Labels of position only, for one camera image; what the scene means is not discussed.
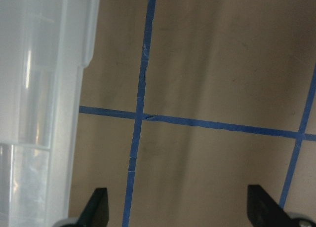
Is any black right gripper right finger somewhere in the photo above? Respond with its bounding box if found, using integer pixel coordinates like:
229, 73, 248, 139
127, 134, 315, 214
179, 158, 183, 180
247, 185, 295, 227

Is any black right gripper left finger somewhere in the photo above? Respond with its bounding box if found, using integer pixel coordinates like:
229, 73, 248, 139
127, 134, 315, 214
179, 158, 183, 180
76, 188, 109, 227

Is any clear plastic box lid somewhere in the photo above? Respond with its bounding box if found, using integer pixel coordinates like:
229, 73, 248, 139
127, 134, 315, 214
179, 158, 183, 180
0, 0, 100, 227

